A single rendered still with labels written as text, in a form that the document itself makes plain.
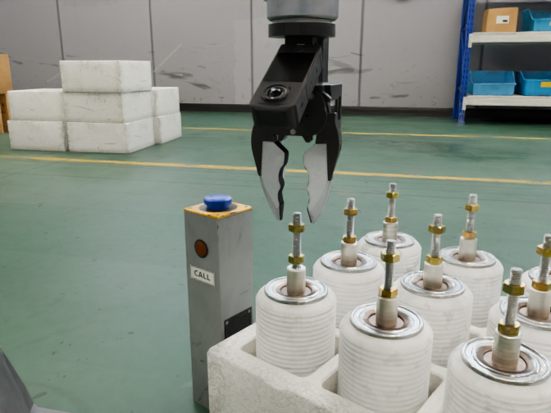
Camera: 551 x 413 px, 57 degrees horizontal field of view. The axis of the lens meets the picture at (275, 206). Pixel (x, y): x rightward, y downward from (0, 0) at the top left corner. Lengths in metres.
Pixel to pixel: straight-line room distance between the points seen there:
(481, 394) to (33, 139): 3.29
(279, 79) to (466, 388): 0.33
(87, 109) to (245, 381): 2.82
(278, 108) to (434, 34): 5.26
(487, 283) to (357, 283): 0.18
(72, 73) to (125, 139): 0.49
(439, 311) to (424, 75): 5.14
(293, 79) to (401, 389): 0.32
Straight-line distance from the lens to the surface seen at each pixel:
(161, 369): 0.95
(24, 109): 3.59
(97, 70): 3.24
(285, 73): 0.51
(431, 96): 5.71
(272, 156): 0.56
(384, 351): 0.52
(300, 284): 0.60
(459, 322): 0.64
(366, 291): 0.68
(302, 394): 0.57
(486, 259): 0.76
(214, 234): 0.70
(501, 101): 5.02
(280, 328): 0.59
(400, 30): 5.70
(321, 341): 0.60
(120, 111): 3.20
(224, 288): 0.73
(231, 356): 0.63
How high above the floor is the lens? 0.51
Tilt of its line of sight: 15 degrees down
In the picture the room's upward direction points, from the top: straight up
